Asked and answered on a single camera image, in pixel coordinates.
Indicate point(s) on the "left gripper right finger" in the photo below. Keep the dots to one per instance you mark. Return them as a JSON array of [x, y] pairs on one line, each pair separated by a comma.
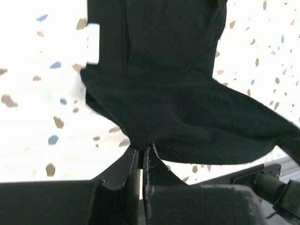
[[170, 201]]

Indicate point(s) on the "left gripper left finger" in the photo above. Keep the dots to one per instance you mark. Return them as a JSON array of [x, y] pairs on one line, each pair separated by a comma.
[[111, 198]]

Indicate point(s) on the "black t shirt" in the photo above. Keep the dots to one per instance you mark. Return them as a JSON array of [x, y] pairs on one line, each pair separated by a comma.
[[154, 80]]

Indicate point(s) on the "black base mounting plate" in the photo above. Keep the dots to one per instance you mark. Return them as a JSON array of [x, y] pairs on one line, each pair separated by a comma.
[[283, 169]]

